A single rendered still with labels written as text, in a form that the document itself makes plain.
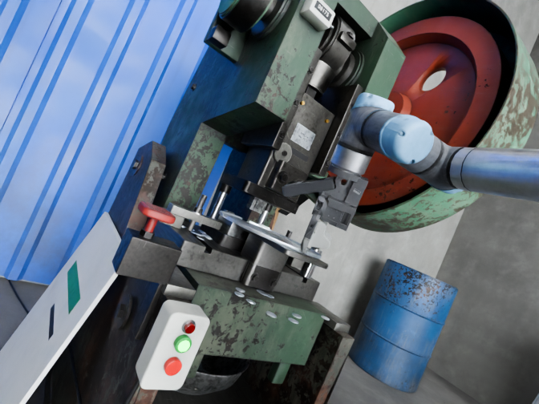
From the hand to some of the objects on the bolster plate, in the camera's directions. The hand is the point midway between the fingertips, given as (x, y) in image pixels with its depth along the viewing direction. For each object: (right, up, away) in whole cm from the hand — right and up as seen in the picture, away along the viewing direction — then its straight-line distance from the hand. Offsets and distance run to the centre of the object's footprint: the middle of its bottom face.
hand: (301, 246), depth 76 cm
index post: (+3, -12, +21) cm, 24 cm away
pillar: (-25, +4, +23) cm, 34 cm away
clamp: (-30, +3, +13) cm, 32 cm away
